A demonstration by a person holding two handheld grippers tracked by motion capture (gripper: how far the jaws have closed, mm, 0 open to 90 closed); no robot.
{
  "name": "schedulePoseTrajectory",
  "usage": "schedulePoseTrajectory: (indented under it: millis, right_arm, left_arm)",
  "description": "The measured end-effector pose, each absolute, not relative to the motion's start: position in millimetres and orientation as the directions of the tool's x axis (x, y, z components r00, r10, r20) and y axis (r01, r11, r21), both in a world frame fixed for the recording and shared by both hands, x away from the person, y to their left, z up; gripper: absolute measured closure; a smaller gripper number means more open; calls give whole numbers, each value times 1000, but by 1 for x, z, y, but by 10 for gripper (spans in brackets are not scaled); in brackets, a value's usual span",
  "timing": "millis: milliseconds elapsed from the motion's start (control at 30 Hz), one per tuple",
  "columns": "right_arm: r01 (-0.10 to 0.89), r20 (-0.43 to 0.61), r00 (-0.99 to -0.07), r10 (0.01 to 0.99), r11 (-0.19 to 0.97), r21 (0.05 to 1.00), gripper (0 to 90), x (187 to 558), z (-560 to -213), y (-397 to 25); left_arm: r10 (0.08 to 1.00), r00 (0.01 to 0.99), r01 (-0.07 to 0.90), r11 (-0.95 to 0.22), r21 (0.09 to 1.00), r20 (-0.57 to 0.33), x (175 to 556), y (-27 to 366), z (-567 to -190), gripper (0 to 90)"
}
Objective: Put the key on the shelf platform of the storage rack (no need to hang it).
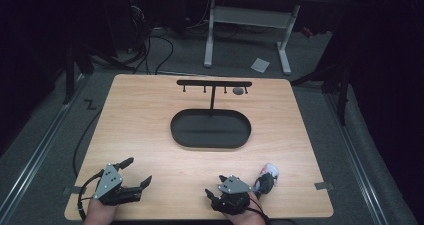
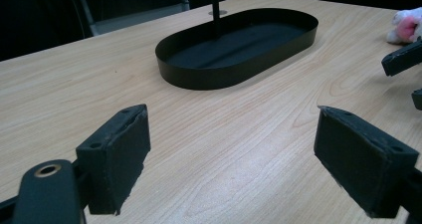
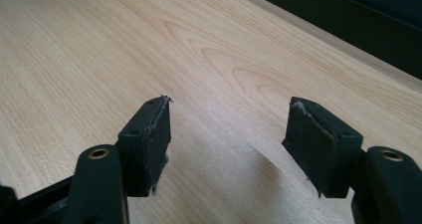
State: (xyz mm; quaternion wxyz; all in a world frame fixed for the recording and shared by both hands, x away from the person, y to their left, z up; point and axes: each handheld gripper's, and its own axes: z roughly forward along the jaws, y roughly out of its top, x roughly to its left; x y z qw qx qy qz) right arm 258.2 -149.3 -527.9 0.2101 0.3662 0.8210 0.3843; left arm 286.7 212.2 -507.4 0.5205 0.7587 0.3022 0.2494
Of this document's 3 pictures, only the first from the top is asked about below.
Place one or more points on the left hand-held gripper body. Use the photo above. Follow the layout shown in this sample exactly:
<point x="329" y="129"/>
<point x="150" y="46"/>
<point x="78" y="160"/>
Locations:
<point x="108" y="181"/>

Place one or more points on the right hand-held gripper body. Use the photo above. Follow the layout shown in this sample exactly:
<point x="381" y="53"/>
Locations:
<point x="233" y="186"/>

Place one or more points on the black hook rack with tray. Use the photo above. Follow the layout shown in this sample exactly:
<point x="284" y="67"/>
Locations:
<point x="210" y="129"/>

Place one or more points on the person's left hand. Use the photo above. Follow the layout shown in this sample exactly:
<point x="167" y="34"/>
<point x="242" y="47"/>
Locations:
<point x="100" y="215"/>

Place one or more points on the person's right hand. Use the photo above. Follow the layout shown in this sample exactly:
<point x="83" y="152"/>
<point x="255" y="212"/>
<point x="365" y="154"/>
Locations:
<point x="248" y="218"/>

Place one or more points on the gray tape strip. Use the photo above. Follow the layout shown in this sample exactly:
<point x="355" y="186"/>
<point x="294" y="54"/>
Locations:
<point x="323" y="186"/>
<point x="70" y="190"/>

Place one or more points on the gray round table grommet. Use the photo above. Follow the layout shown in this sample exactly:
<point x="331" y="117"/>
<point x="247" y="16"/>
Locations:
<point x="238" y="91"/>

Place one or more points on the black metal stand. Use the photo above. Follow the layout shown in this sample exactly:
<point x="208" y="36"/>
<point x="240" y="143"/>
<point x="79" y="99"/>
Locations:
<point x="343" y="85"/>
<point x="69" y="73"/>

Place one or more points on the gray paper sheet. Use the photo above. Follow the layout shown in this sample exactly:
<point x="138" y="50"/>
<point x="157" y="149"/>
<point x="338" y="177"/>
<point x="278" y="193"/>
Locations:
<point x="260" y="65"/>

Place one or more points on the metal floor rail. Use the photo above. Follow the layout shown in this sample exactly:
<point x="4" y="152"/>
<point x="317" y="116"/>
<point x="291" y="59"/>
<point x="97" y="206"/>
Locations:
<point x="36" y="155"/>
<point x="356" y="158"/>

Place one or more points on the white metal desk frame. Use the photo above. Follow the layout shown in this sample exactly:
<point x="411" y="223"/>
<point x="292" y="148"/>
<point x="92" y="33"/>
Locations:
<point x="248" y="17"/>

